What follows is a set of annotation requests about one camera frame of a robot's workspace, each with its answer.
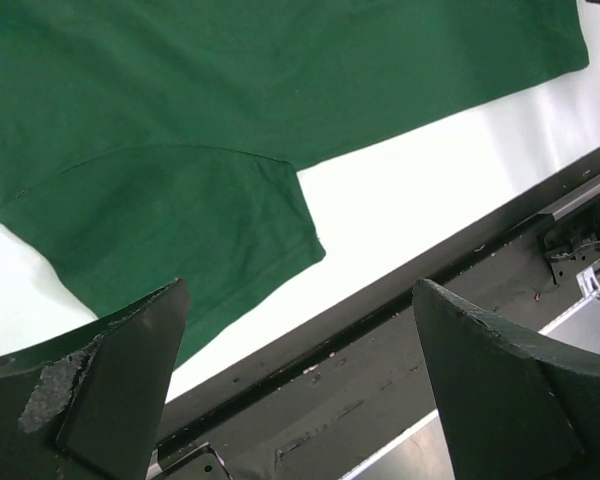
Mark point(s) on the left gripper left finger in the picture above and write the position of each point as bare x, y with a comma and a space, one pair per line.
87, 404

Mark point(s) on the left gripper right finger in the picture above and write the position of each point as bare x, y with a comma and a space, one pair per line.
513, 403

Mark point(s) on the green t shirt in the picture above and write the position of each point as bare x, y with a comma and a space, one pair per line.
141, 141

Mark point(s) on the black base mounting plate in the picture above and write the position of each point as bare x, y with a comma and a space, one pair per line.
347, 395

